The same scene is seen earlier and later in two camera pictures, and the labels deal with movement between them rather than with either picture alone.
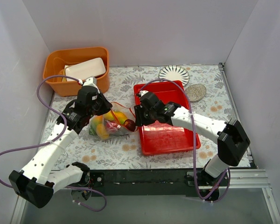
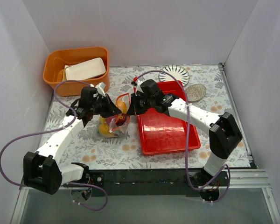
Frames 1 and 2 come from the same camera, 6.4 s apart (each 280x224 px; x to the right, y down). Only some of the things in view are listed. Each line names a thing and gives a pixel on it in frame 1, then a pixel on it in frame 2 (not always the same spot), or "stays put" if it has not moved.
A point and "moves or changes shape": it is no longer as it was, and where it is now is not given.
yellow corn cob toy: (108, 116) moves or changes shape
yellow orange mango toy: (121, 116) → (122, 106)
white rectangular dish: (81, 71) stays put
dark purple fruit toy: (129, 124) → (120, 119)
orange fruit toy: (101, 131) moves or changes shape
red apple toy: (112, 125) → (108, 119)
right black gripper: (140, 115) → (138, 105)
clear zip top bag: (119, 122) moves or changes shape
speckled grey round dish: (194, 92) stays put
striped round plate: (174, 73) stays put
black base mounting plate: (143, 182) stays put
